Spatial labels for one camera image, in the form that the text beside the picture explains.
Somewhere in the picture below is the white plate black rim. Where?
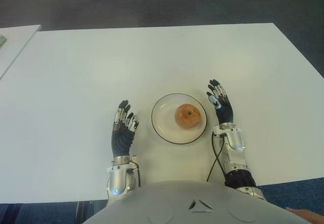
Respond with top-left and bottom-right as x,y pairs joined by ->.
151,93 -> 208,145

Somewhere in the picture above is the white side table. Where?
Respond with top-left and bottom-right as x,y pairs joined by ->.
0,24 -> 42,80

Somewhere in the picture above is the red yellow apple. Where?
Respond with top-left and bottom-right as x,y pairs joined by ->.
174,103 -> 201,129

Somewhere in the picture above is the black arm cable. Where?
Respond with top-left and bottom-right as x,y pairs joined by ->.
206,132 -> 225,183
130,158 -> 141,188

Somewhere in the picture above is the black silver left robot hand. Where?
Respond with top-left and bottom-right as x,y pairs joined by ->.
110,99 -> 139,158

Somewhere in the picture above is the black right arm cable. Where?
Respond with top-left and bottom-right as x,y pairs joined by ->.
206,132 -> 225,183

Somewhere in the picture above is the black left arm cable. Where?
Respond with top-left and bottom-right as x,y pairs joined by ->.
130,158 -> 141,188

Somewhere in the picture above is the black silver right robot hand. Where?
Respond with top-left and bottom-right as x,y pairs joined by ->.
206,79 -> 235,125

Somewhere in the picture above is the skin-toned person forearm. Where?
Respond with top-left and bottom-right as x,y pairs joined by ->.
285,207 -> 324,224

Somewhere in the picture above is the grey table leg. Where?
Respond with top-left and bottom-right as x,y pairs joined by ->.
75,201 -> 89,224

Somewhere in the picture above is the grey robot torso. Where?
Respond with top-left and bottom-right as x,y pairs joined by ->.
80,180 -> 317,224

